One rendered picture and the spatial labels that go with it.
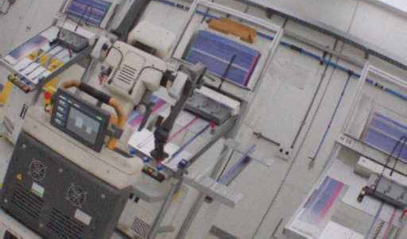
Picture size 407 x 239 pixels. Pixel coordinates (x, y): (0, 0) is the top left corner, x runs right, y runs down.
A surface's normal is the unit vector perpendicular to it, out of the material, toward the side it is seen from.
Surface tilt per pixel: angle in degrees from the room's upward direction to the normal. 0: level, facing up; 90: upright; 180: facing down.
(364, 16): 90
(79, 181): 90
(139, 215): 90
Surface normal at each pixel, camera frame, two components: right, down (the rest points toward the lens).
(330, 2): -0.38, -0.21
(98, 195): -0.08, -0.07
